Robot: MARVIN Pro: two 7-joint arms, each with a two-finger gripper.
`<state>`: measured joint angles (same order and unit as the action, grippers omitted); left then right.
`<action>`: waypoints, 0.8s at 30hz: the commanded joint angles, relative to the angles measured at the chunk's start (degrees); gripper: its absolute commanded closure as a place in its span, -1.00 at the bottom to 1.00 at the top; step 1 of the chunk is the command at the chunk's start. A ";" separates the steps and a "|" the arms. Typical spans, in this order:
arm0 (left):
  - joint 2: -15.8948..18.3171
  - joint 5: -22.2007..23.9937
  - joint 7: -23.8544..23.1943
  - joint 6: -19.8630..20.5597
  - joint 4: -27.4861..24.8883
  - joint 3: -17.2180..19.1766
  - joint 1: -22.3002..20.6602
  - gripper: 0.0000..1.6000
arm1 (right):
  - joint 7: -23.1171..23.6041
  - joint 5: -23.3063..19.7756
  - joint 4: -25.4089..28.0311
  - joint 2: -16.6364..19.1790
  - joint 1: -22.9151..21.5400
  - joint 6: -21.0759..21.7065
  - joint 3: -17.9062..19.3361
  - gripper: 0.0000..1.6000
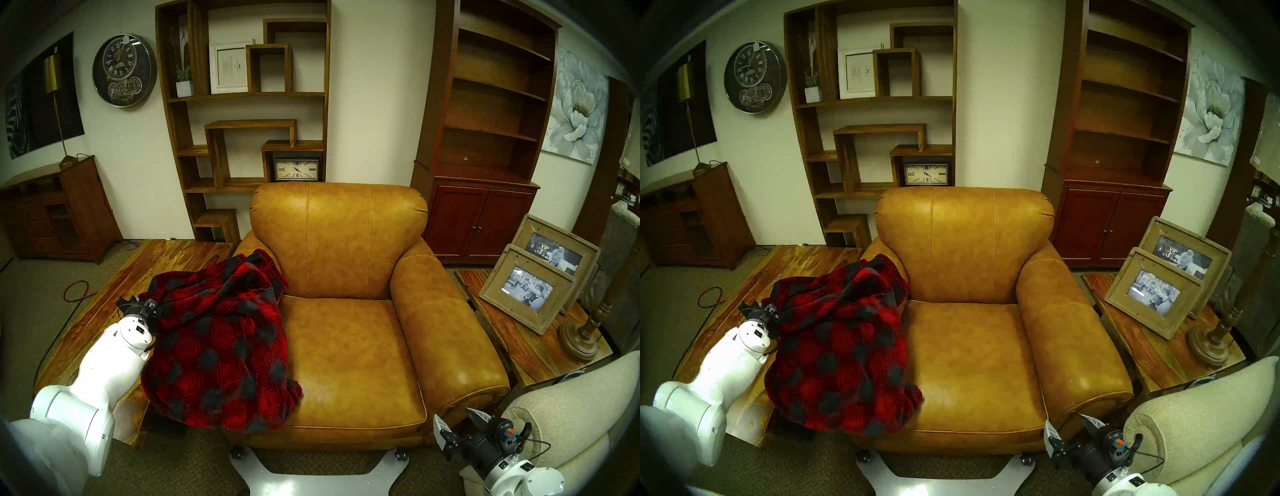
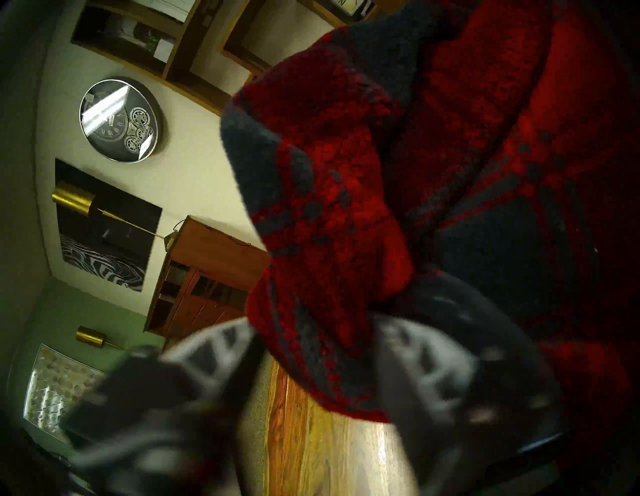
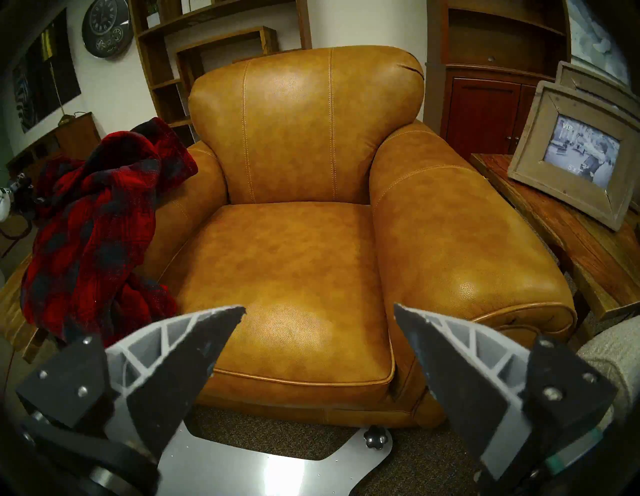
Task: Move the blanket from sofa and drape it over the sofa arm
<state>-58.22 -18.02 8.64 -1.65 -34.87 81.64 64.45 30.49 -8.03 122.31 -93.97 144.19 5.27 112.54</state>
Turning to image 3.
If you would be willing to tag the large rustic picture frame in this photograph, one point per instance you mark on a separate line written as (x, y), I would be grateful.
(595, 82)

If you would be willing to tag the white flower canvas painting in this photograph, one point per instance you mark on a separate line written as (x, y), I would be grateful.
(595, 40)

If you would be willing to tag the beige fabric sofa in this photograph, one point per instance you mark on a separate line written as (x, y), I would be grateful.
(617, 355)

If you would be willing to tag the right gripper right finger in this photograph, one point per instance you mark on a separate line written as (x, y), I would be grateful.
(465, 380)

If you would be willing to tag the open wooden box bookshelf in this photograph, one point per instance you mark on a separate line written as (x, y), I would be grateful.
(220, 37)

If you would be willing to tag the tan leather armchair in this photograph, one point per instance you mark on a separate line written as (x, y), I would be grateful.
(300, 250)

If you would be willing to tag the small rustic picture frame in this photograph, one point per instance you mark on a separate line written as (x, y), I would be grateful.
(580, 150)

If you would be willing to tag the round black wall clock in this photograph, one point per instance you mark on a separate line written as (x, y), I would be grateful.
(107, 27)

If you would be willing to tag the dark zebra wall painting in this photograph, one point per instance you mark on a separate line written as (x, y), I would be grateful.
(30, 95)

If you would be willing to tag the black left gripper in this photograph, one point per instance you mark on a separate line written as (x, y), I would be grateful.
(24, 195)

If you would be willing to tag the dark wood sideboard cabinet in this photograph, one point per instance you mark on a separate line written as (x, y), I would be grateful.
(75, 142)

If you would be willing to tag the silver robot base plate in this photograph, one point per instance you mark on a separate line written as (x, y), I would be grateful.
(260, 475)

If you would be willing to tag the small potted plant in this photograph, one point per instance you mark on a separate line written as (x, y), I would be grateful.
(152, 19)

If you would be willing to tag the black base knob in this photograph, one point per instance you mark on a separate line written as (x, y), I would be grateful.
(376, 438)

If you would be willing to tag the dark cherry hutch bookcase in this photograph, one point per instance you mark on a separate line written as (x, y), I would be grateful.
(480, 115)

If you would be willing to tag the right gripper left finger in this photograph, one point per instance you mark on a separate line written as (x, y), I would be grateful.
(165, 370)

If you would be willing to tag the rustic wooden side table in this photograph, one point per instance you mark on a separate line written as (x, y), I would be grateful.
(590, 255)

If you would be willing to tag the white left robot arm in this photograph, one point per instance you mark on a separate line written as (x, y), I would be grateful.
(3, 205)

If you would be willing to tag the red plaid fleece blanket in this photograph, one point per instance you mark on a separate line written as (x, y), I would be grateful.
(90, 240)

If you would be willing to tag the gold shade table lamp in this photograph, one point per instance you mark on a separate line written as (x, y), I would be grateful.
(47, 42)

